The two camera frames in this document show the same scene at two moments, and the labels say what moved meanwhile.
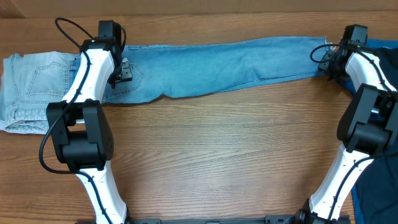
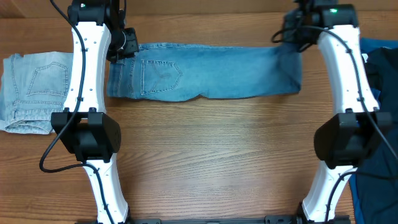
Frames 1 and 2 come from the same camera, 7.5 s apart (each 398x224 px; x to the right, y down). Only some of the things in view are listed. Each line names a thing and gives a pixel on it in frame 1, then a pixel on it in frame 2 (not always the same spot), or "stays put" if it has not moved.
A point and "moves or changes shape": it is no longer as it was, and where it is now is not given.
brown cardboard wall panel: x=48 y=8 stays put
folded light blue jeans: x=29 y=83 stays put
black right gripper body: x=325 y=62 to x=292 y=35
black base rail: x=277 y=219 stays put
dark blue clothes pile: x=375 y=198 stays put
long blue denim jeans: x=180 y=70 moves or changes shape
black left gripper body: x=124 y=73 to x=125 y=46
